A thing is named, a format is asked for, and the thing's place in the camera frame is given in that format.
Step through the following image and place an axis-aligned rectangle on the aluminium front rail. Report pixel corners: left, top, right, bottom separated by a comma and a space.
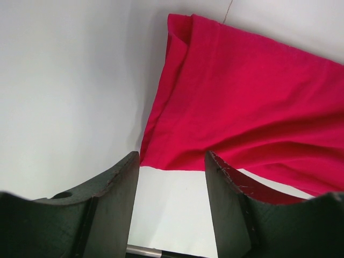
126, 245, 163, 258

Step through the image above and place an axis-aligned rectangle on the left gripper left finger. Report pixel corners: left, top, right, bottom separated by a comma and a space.
1, 152, 140, 257

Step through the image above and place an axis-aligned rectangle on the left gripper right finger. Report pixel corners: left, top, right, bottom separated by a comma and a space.
205, 152, 343, 257

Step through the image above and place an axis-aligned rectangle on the crimson red t shirt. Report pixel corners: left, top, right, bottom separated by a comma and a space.
140, 14, 343, 196

